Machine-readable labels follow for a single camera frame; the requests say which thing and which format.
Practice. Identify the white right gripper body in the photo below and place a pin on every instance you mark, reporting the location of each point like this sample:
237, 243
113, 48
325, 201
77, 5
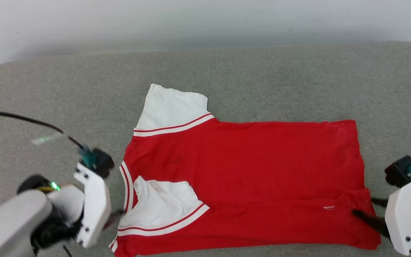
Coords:
401, 217

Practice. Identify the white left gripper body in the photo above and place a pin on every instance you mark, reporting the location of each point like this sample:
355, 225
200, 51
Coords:
95, 207

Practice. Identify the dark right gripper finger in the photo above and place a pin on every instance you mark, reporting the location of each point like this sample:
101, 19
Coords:
373, 222
380, 202

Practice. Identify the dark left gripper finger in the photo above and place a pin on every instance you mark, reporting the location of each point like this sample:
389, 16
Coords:
114, 217

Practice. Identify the red and white shirt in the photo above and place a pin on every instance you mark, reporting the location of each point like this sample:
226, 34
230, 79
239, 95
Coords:
244, 171

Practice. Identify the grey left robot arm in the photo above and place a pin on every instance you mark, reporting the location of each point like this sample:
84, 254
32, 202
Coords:
5, 225

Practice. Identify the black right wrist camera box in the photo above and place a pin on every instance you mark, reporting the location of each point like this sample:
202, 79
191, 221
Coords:
398, 171

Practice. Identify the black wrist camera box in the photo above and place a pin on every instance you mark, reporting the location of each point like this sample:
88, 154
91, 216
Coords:
398, 171
103, 162

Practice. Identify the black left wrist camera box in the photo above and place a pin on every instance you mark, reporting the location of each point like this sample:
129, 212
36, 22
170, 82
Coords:
103, 162

